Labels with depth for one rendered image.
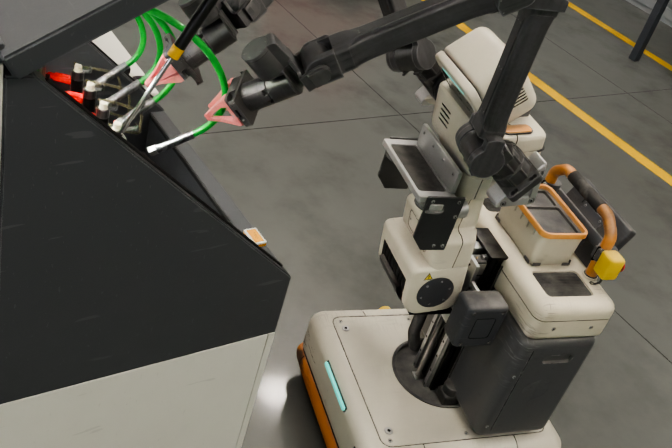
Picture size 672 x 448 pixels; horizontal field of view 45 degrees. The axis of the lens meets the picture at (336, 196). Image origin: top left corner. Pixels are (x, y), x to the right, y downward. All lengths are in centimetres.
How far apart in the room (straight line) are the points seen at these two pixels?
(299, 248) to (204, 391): 159
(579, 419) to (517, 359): 94
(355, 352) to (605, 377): 119
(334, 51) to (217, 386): 78
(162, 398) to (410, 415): 91
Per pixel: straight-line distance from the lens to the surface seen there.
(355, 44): 148
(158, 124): 208
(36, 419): 167
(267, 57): 147
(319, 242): 340
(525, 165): 180
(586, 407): 322
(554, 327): 221
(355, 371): 250
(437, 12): 150
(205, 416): 190
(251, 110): 156
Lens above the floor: 202
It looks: 33 degrees down
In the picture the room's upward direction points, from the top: 17 degrees clockwise
